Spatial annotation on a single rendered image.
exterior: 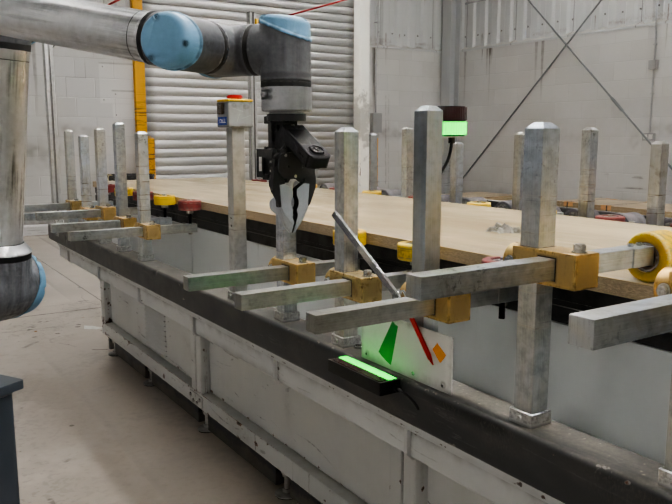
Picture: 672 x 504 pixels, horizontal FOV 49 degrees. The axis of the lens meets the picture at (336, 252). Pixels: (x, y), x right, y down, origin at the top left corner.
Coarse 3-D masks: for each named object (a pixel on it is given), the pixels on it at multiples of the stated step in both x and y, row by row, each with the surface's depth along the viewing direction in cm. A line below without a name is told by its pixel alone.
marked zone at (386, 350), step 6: (390, 330) 135; (396, 330) 134; (390, 336) 135; (384, 342) 137; (390, 342) 136; (384, 348) 137; (390, 348) 136; (384, 354) 138; (390, 354) 136; (390, 360) 136
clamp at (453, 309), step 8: (400, 288) 132; (456, 296) 122; (464, 296) 123; (440, 304) 123; (448, 304) 121; (456, 304) 122; (464, 304) 123; (440, 312) 123; (448, 312) 121; (456, 312) 122; (464, 312) 123; (440, 320) 123; (448, 320) 122; (456, 320) 123; (464, 320) 124
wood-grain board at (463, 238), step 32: (160, 192) 301; (192, 192) 301; (224, 192) 301; (256, 192) 301; (320, 192) 301; (320, 224) 194; (384, 224) 192; (448, 224) 192; (480, 224) 192; (512, 224) 192; (576, 224) 192; (608, 224) 192; (640, 224) 192; (448, 256) 152; (480, 256) 145; (608, 288) 120; (640, 288) 115
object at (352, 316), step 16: (512, 288) 134; (368, 304) 119; (384, 304) 119; (400, 304) 120; (416, 304) 122; (432, 304) 124; (480, 304) 130; (320, 320) 112; (336, 320) 113; (352, 320) 115; (368, 320) 117; (384, 320) 119
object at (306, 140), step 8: (288, 128) 129; (296, 128) 130; (304, 128) 131; (280, 136) 130; (288, 136) 128; (296, 136) 127; (304, 136) 128; (312, 136) 129; (288, 144) 128; (296, 144) 126; (304, 144) 126; (312, 144) 127; (320, 144) 128; (296, 152) 126; (304, 152) 124; (312, 152) 124; (320, 152) 124; (304, 160) 124; (312, 160) 123; (320, 160) 124; (328, 160) 125; (312, 168) 125
